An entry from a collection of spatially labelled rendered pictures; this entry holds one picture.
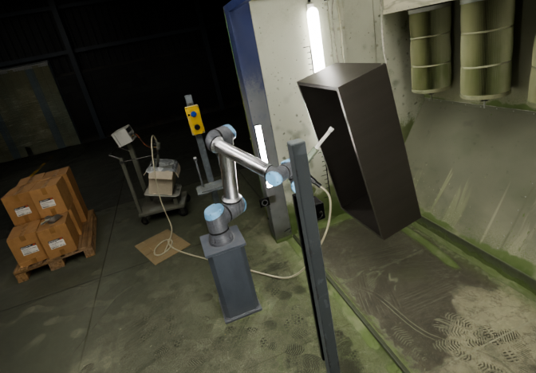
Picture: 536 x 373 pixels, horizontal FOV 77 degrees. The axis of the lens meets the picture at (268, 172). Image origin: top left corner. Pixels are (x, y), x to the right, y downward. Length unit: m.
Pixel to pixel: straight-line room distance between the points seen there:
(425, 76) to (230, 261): 2.31
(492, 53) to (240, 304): 2.61
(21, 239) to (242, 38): 3.21
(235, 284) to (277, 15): 2.20
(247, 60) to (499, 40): 1.85
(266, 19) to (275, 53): 0.27
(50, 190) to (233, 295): 2.78
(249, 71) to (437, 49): 1.61
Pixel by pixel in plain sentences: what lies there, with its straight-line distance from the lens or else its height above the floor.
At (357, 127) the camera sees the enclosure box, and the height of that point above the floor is 1.36.
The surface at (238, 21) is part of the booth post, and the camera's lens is 3.02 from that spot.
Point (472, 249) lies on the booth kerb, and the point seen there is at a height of 0.13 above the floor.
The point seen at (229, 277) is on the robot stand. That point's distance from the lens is 2.65.
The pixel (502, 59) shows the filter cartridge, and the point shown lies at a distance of 3.01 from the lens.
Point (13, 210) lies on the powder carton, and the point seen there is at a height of 0.70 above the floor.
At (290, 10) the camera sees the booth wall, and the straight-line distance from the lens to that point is 3.17.
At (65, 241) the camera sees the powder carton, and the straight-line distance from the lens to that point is 4.53.
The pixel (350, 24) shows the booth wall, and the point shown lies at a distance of 3.42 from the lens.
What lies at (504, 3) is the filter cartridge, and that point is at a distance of 2.98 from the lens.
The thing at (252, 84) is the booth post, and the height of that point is 1.63.
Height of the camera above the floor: 1.97
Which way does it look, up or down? 21 degrees down
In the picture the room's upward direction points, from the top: 11 degrees counter-clockwise
